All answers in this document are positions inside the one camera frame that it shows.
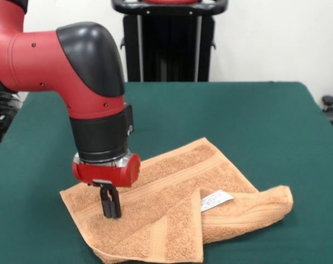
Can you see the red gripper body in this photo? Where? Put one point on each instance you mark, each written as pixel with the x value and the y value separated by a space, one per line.
pixel 106 173

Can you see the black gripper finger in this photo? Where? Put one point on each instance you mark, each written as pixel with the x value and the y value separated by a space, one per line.
pixel 107 204
pixel 116 204

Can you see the tan terry towel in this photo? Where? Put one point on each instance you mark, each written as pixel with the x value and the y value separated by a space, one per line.
pixel 169 209

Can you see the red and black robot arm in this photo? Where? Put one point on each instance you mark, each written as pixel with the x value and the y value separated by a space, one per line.
pixel 59 68

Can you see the dark green tablecloth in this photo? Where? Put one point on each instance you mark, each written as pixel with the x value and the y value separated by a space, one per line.
pixel 238 115

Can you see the black chair base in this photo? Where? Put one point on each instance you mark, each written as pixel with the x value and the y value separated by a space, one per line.
pixel 329 100

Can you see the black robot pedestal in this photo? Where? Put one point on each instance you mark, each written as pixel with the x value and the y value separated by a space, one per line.
pixel 169 41

